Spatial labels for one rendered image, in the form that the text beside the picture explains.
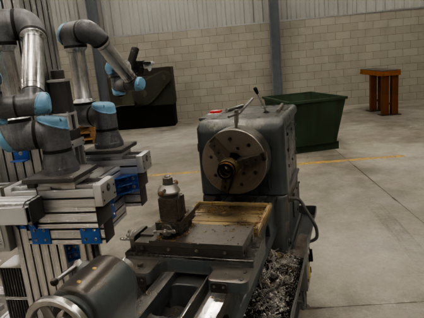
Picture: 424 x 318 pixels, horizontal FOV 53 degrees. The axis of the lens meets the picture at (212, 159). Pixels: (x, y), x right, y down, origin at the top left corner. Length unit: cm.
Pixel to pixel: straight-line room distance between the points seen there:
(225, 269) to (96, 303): 59
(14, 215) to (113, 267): 89
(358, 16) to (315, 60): 155
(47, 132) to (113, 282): 95
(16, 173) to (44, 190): 32
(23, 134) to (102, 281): 98
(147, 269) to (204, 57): 1074
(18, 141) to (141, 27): 1058
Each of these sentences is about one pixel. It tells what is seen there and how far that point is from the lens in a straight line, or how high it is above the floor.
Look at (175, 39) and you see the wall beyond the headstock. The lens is 1205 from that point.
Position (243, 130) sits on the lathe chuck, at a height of 123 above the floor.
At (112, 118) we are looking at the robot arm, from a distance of 222.
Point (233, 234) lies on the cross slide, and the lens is 146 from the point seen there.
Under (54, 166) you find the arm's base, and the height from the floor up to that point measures 120.
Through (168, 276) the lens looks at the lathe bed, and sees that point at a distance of 147.
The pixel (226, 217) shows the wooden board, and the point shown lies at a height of 88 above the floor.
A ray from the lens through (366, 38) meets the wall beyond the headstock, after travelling 1257.
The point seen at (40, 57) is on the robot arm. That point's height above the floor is 162.
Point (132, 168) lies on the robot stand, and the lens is 219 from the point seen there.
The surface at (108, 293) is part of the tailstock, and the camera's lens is 92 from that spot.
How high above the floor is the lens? 155
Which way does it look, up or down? 13 degrees down
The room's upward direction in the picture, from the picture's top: 5 degrees counter-clockwise
